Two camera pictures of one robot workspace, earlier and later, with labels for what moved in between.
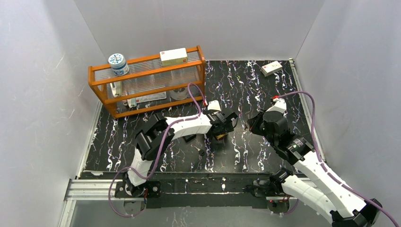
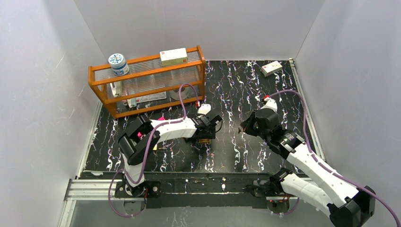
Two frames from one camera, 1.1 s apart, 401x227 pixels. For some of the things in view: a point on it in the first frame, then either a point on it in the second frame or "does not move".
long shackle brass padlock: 217,137 → 204,140
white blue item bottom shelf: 133,102 does not move
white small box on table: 271,68 does not move
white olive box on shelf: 174,56 does not move
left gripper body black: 224,126 → 212,122
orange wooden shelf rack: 148,85 does not move
